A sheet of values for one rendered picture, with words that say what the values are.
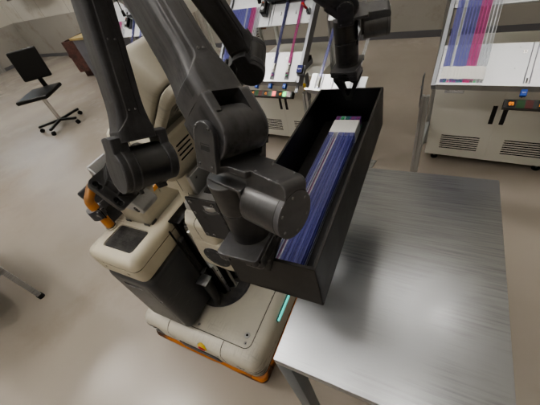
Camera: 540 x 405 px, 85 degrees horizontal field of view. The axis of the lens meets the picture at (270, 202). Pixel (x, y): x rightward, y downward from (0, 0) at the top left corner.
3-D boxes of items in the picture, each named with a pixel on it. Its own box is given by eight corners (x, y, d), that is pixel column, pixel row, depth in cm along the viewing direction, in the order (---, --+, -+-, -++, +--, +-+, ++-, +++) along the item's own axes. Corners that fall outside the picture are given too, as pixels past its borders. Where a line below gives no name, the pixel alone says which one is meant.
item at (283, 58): (298, 83, 190) (296, 80, 187) (219, 81, 222) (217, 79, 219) (304, 53, 189) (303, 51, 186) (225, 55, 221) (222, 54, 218)
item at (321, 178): (337, 126, 87) (336, 116, 85) (362, 126, 84) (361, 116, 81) (267, 269, 57) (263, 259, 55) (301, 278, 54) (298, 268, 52)
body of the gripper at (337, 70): (364, 61, 79) (364, 31, 74) (355, 79, 73) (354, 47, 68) (340, 63, 82) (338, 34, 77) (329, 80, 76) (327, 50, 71)
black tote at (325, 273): (324, 123, 92) (320, 89, 84) (382, 124, 84) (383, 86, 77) (239, 280, 58) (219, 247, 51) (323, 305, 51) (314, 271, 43)
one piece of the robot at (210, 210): (194, 235, 88) (160, 181, 74) (237, 174, 104) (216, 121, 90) (239, 246, 81) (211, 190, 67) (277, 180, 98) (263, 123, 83)
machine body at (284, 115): (327, 147, 252) (320, 75, 210) (259, 137, 286) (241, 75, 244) (352, 108, 288) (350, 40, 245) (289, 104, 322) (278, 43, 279)
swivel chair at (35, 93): (70, 112, 461) (20, 47, 394) (94, 113, 434) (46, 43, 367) (35, 135, 425) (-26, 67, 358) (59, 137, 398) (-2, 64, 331)
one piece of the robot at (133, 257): (162, 323, 150) (39, 214, 93) (217, 239, 182) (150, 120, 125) (216, 347, 135) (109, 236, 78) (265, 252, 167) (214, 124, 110)
